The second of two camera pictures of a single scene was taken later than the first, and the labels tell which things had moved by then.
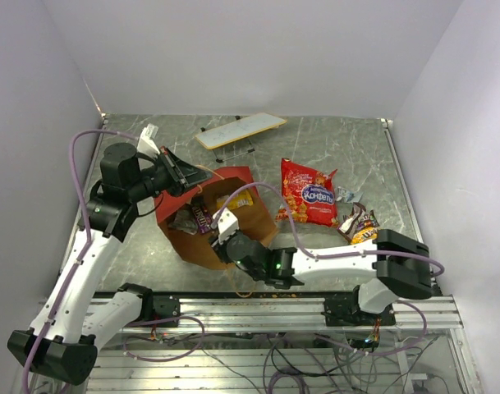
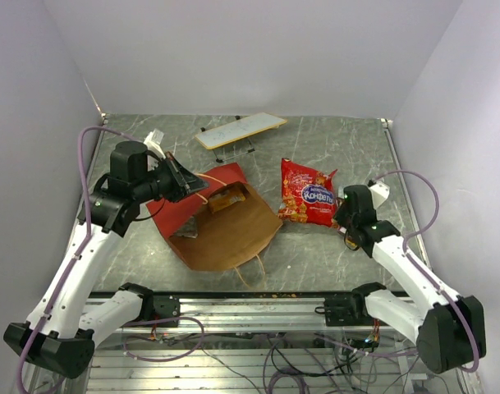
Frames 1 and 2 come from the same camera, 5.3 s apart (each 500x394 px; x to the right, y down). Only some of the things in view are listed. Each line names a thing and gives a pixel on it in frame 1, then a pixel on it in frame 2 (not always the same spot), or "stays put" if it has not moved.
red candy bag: (310, 195) stays put
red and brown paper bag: (185, 213) stays put
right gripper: (220, 248) to (341, 215)
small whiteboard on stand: (232, 139) stays put
